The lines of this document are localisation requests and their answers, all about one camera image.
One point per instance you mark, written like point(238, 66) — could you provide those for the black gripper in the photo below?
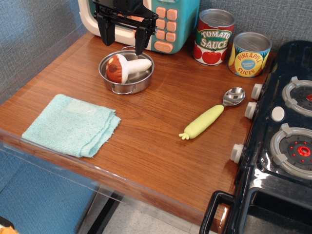
point(127, 13)

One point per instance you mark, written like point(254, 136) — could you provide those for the light blue cloth napkin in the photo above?
point(73, 127)

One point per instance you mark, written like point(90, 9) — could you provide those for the spoon with yellow-green handle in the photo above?
point(232, 97)

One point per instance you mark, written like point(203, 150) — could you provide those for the plush brown mushroom toy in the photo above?
point(118, 68)

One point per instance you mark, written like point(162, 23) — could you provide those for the small steel pot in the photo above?
point(136, 82)

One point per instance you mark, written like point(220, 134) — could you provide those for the teal toy microwave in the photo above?
point(176, 21)

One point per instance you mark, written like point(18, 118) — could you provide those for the tomato sauce can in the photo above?
point(214, 31)

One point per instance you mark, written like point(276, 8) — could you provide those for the pineapple slices can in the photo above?
point(249, 54)

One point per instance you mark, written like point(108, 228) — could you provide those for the black toy stove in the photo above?
point(273, 184)

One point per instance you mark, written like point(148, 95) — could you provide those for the orange plush toy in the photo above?
point(8, 230)

